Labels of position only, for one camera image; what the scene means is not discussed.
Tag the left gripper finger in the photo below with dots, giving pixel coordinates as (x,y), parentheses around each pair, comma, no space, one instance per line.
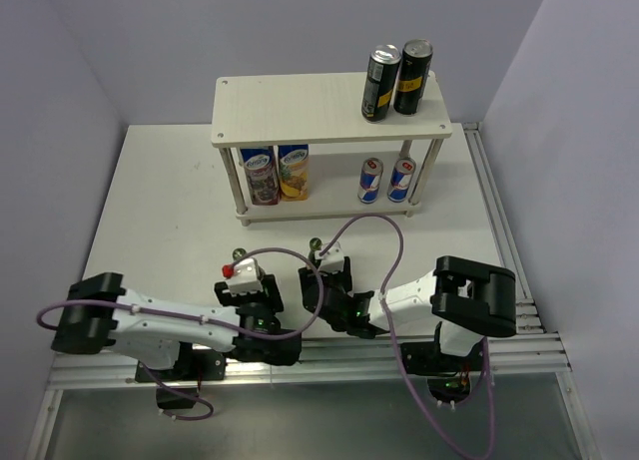
(271,293)
(223,294)

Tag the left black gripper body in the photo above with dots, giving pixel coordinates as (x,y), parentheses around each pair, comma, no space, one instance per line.
(259,297)

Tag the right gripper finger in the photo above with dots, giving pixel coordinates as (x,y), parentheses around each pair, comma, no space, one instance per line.
(310,288)
(344,277)

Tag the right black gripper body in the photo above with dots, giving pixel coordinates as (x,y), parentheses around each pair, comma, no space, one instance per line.
(334,279)

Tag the green glass bottle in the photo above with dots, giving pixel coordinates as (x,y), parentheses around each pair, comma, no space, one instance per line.
(238,253)
(315,246)

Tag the blue silver can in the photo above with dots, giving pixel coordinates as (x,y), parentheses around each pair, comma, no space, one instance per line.
(400,179)
(369,180)

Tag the black can silver top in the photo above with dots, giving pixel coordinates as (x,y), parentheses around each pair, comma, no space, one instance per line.
(383,64)

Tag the black can yellow label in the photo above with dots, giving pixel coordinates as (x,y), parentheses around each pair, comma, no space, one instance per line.
(412,77)

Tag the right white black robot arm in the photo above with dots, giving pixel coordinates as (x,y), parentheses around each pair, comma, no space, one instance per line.
(469,301)

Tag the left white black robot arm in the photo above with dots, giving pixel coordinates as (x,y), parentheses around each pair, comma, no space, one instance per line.
(161,334)

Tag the white two-tier wooden shelf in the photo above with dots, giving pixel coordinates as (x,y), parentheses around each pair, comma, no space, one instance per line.
(322,111)

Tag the yellow pineapple juice carton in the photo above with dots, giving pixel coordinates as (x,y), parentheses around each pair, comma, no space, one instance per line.
(293,166)

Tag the red berry juice carton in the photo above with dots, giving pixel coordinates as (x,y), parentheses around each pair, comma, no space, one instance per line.
(261,174)

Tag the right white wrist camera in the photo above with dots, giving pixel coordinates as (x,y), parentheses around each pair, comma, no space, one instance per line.
(332,261)

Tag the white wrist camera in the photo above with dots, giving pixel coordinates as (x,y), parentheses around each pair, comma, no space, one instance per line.
(332,261)
(243,277)

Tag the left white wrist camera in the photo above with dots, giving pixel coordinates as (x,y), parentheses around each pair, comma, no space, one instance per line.
(243,277)

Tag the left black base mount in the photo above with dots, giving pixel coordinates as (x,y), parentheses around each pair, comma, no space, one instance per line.
(179,390)

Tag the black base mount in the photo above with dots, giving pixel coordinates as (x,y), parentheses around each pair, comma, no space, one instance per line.
(179,390)
(448,376)

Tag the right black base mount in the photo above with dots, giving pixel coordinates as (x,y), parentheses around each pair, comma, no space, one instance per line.
(448,376)

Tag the aluminium front rail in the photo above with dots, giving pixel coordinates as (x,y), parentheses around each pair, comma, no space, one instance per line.
(328,360)

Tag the aluminium rail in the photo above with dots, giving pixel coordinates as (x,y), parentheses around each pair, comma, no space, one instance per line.
(328,360)
(527,316)

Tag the aluminium right side rail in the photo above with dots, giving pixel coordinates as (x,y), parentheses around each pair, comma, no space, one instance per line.
(527,316)

